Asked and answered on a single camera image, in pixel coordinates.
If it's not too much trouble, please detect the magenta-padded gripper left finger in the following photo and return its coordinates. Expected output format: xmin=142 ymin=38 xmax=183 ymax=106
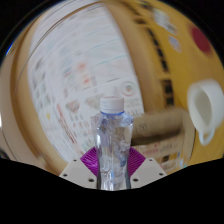
xmin=59 ymin=147 xmax=100 ymax=190

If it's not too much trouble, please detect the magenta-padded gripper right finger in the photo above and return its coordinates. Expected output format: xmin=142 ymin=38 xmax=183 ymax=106
xmin=126 ymin=147 xmax=168 ymax=190

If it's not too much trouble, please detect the clear plastic water bottle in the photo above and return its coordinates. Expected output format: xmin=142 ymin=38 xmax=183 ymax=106
xmin=94 ymin=96 xmax=134 ymax=192

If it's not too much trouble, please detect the brown cardboard box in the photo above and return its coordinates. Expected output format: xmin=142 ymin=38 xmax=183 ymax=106
xmin=130 ymin=108 xmax=196 ymax=172

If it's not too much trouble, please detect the white ceramic mug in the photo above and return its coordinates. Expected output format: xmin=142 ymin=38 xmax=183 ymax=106
xmin=186 ymin=78 xmax=224 ymax=147

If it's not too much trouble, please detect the flat round red coaster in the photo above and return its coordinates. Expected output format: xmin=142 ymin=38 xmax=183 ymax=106
xmin=190 ymin=25 xmax=212 ymax=54

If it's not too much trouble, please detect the large printed wall poster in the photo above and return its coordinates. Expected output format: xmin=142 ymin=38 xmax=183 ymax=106
xmin=26 ymin=3 xmax=145 ymax=164

